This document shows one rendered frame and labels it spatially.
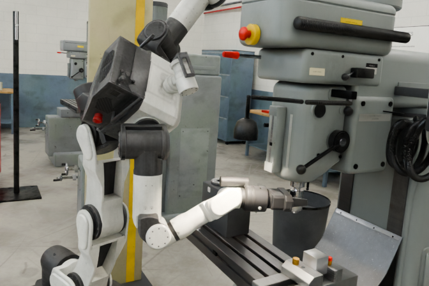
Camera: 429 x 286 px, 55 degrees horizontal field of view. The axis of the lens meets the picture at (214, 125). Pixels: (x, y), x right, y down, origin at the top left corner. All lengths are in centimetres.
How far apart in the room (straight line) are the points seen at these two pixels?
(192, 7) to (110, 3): 134
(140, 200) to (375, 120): 79
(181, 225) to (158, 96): 42
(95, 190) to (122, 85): 55
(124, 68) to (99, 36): 150
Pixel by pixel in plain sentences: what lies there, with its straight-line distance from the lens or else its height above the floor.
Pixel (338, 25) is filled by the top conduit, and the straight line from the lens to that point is 122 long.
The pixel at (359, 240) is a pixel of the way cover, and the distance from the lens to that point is 172.
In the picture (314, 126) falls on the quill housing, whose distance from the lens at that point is 128.
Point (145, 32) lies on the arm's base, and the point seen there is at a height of 176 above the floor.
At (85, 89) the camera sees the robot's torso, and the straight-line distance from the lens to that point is 171.
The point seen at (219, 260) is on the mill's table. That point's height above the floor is 90.
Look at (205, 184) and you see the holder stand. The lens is 188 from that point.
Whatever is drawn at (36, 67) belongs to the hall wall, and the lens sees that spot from 1007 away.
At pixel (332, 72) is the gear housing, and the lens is 127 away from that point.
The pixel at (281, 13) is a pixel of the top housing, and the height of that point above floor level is 181.
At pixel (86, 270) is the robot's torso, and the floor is 79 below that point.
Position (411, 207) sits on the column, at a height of 122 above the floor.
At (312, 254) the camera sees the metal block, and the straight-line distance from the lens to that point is 139.
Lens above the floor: 166
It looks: 8 degrees down
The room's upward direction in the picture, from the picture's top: 4 degrees clockwise
